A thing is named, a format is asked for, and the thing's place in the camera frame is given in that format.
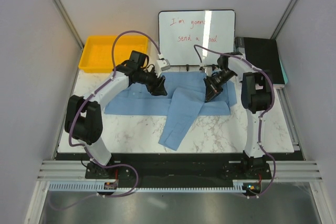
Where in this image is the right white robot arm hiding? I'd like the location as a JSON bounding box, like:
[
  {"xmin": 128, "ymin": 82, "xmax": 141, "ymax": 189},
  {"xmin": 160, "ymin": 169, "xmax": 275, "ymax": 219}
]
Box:
[{"xmin": 204, "ymin": 54, "xmax": 275, "ymax": 179}]

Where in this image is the white slotted cable duct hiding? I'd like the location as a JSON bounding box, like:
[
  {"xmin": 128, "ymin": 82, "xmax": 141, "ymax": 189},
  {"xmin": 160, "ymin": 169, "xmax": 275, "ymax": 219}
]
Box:
[{"xmin": 48, "ymin": 181, "xmax": 258, "ymax": 193}]

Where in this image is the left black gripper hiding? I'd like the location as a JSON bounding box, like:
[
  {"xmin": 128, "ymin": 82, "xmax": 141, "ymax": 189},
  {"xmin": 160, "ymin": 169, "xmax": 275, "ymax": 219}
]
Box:
[{"xmin": 138, "ymin": 67, "xmax": 167, "ymax": 97}]

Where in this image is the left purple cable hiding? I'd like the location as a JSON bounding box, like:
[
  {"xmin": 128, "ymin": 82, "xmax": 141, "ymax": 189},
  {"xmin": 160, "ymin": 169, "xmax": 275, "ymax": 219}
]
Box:
[{"xmin": 48, "ymin": 30, "xmax": 165, "ymax": 211}]

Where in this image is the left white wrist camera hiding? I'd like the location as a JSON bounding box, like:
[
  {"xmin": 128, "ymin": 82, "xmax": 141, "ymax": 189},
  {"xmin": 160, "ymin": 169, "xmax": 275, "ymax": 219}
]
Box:
[{"xmin": 154, "ymin": 54, "xmax": 171, "ymax": 77}]

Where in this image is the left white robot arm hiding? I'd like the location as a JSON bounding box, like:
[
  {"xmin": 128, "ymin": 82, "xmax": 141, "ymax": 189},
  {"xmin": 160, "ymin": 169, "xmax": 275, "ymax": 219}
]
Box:
[{"xmin": 65, "ymin": 51, "xmax": 170, "ymax": 178}]

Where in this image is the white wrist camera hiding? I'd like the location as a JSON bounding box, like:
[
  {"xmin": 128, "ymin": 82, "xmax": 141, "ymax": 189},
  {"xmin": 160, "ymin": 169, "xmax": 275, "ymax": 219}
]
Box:
[
  {"xmin": 199, "ymin": 63, "xmax": 206, "ymax": 72},
  {"xmin": 154, "ymin": 54, "xmax": 171, "ymax": 77}
]

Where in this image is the small whiteboard with red writing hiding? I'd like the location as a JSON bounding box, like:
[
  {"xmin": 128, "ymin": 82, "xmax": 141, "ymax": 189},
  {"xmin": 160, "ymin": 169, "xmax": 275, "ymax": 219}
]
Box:
[{"xmin": 158, "ymin": 9, "xmax": 236, "ymax": 66}]

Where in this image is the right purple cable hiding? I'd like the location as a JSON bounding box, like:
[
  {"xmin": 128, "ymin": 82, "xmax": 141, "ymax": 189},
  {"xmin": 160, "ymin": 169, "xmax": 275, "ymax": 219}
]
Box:
[{"xmin": 193, "ymin": 45, "xmax": 276, "ymax": 200}]

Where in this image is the blue long sleeve shirt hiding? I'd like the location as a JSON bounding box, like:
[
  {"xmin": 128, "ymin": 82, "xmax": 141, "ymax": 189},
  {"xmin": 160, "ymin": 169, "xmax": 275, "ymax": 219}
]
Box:
[{"xmin": 104, "ymin": 72, "xmax": 237, "ymax": 151}]

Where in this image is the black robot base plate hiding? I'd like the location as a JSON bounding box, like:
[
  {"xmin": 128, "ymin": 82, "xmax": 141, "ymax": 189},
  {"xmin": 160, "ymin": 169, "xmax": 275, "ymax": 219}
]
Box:
[{"xmin": 55, "ymin": 152, "xmax": 274, "ymax": 183}]

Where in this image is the purple cable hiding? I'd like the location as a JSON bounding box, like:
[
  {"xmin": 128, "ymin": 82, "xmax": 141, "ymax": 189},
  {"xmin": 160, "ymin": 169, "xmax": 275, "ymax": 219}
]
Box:
[
  {"xmin": 48, "ymin": 30, "xmax": 165, "ymax": 211},
  {"xmin": 193, "ymin": 45, "xmax": 276, "ymax": 200}
]

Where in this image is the yellow plastic tray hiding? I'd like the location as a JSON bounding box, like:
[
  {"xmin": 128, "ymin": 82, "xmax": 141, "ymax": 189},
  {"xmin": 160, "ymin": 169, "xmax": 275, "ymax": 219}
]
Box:
[{"xmin": 78, "ymin": 35, "xmax": 148, "ymax": 73}]

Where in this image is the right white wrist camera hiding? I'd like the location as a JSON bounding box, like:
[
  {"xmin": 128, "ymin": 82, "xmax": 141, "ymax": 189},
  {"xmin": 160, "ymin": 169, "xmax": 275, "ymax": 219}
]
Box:
[{"xmin": 199, "ymin": 63, "xmax": 206, "ymax": 72}]

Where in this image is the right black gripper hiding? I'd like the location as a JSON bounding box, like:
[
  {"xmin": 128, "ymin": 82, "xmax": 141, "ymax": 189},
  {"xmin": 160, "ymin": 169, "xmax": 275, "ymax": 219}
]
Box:
[{"xmin": 203, "ymin": 69, "xmax": 236, "ymax": 103}]

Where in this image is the black binder folder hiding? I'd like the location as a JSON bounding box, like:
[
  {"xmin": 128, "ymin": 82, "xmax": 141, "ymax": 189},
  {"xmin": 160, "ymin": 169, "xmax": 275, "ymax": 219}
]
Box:
[{"xmin": 235, "ymin": 37, "xmax": 288, "ymax": 85}]

